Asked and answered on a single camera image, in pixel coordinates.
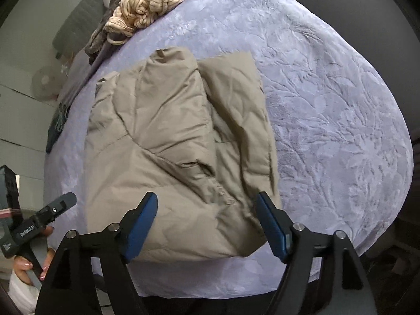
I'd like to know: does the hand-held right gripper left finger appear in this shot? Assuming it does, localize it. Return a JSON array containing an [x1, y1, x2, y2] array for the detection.
[[35, 192, 159, 315]]

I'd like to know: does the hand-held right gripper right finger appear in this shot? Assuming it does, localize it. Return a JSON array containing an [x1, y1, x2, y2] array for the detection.
[[255, 192, 376, 315]]

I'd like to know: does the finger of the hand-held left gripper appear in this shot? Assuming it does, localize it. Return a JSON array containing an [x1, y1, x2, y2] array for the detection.
[[43, 193, 77, 217]]

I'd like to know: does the beige quilted jacket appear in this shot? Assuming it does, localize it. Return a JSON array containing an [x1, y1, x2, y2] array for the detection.
[[83, 46, 283, 263]]

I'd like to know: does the person's left forearm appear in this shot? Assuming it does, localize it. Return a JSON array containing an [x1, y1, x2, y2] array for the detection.
[[8, 271, 41, 315]]

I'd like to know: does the person's left hand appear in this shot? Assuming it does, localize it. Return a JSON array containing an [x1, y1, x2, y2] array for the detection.
[[13, 226, 56, 283]]

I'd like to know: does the dark green printed cloth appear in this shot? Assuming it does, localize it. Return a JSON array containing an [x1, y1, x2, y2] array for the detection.
[[45, 102, 71, 153]]

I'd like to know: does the white round fan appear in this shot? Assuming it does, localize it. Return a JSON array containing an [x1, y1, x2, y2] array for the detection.
[[32, 66, 66, 101]]

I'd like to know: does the purple embossed blanket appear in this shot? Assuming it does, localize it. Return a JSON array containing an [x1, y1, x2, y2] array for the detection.
[[43, 0, 414, 297]]

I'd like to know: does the dark brown cloth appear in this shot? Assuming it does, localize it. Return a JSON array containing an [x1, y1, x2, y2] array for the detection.
[[85, 0, 123, 63]]

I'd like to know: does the grey padded headboard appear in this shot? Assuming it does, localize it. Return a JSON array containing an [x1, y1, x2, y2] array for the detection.
[[52, 0, 132, 56]]

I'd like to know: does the cream striped cloth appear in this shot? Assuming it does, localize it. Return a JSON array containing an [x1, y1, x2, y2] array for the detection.
[[104, 0, 219, 45]]

